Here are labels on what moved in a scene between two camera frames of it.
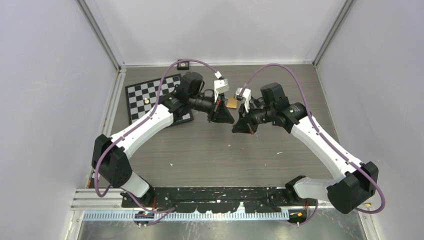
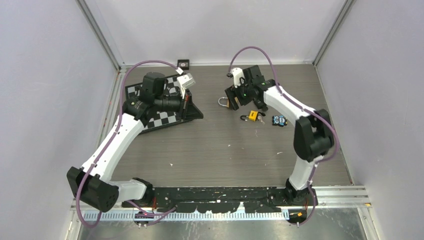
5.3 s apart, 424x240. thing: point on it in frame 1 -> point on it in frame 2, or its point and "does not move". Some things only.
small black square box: [183, 65] does not move
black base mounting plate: [221, 199] does not move
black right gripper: [241, 126] -> [230, 93]
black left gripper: [220, 113] -> [190, 111]
